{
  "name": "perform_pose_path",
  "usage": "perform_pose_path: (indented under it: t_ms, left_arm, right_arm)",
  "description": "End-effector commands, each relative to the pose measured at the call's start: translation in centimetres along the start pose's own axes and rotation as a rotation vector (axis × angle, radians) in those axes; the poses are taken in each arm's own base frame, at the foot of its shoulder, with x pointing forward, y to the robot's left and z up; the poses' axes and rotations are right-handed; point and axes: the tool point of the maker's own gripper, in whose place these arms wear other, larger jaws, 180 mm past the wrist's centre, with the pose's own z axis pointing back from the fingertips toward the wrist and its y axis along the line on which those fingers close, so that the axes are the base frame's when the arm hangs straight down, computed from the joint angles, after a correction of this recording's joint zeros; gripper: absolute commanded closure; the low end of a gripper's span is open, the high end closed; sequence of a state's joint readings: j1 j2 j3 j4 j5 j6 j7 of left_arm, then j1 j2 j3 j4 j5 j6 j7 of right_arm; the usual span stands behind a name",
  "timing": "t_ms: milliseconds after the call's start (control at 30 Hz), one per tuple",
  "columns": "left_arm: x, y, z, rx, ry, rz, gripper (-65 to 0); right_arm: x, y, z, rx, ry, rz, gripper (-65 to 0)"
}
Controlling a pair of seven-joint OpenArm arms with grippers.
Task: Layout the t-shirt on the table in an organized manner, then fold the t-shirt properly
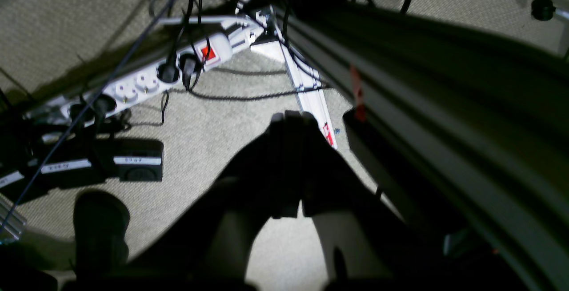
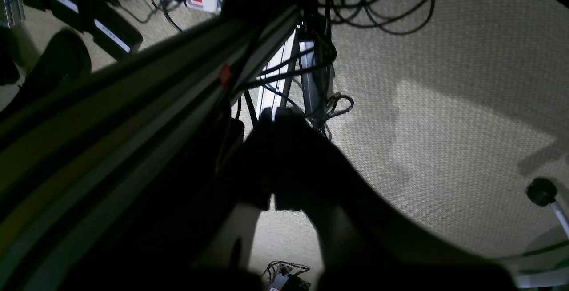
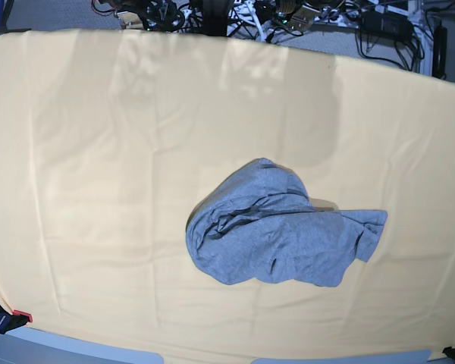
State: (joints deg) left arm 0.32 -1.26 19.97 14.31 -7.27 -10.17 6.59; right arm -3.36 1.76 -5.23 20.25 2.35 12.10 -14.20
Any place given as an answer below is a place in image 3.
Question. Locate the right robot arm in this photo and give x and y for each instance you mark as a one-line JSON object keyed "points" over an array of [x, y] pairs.
{"points": [[160, 16]]}

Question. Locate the blue clamp with red tip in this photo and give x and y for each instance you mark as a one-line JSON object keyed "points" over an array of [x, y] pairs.
{"points": [[11, 321]]}

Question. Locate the yellow table cloth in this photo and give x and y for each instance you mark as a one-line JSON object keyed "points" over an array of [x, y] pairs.
{"points": [[110, 139]]}

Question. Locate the black power adapter brick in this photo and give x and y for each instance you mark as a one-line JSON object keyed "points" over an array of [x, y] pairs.
{"points": [[386, 26]]}

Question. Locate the grey t-shirt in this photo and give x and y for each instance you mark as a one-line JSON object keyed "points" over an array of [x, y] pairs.
{"points": [[259, 224]]}

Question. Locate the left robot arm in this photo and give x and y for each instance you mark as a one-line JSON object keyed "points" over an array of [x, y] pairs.
{"points": [[299, 16]]}

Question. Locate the black upright box right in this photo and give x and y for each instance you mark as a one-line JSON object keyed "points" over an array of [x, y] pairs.
{"points": [[439, 52]]}

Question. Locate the black central post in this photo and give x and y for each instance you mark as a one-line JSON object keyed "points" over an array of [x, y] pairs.
{"points": [[215, 17]]}

